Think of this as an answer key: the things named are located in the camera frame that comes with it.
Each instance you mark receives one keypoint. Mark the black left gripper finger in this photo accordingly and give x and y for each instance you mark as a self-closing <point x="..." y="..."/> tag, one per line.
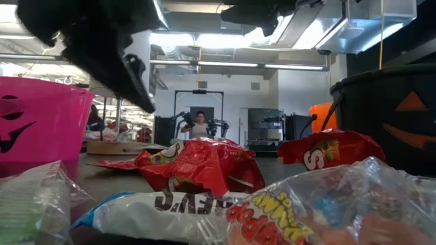
<point x="109" y="78"/>
<point x="141" y="92"/>

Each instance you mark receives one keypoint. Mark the large red Skittles packet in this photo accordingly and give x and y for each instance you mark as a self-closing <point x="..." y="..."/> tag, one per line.
<point x="116" y="165"/>

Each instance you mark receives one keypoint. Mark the black pumpkin bucket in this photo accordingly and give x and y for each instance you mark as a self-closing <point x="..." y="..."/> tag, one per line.
<point x="368" y="129"/>

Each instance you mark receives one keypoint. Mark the black background robot arm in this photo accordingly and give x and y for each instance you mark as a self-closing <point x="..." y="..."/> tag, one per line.
<point x="185" y="119"/>
<point x="218" y="126"/>

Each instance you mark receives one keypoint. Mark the black monitor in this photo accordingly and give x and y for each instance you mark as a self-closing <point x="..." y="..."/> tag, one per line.
<point x="161" y="129"/>

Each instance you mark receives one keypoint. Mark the person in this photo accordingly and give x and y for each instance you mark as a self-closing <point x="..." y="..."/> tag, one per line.
<point x="93" y="120"/>
<point x="199" y="131"/>

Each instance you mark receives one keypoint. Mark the white shade table lamp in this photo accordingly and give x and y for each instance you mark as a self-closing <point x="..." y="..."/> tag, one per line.
<point x="145" y="44"/>

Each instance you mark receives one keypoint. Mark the grey door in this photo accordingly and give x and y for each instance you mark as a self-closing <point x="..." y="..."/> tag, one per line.
<point x="210" y="112"/>

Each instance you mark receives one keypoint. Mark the pink pumpkin bucket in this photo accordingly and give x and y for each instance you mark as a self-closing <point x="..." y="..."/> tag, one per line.
<point x="41" y="129"/>

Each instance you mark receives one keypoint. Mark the dark equipment rack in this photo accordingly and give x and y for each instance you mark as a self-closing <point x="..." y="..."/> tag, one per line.
<point x="265" y="115"/>

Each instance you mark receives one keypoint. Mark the orange pumpkin bucket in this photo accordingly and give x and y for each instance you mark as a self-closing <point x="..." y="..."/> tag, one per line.
<point x="320" y="119"/>

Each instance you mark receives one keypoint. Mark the black cabinet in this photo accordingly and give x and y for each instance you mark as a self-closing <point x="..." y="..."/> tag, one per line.
<point x="293" y="132"/>

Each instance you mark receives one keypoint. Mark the white blue chocolate bar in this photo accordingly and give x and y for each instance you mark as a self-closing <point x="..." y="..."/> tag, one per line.
<point x="129" y="217"/>

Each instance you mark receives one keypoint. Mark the clear green gummy packet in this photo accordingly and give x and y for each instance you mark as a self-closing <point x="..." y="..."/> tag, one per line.
<point x="30" y="211"/>

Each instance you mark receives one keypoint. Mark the clear orange gummy packet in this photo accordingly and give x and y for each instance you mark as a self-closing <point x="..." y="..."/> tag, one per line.
<point x="340" y="211"/>

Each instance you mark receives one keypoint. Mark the black background gantry frame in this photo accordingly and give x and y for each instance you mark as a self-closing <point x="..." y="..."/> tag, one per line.
<point x="199" y="91"/>

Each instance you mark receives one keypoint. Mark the grey wall vent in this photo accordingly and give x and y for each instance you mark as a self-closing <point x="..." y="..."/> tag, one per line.
<point x="255" y="86"/>
<point x="202" y="84"/>

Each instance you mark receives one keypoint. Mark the round silver duct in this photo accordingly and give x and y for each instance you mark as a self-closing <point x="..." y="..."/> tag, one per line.
<point x="164" y="17"/>

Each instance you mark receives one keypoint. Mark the silver ventilation duct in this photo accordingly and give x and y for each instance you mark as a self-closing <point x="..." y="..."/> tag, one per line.
<point x="340" y="34"/>

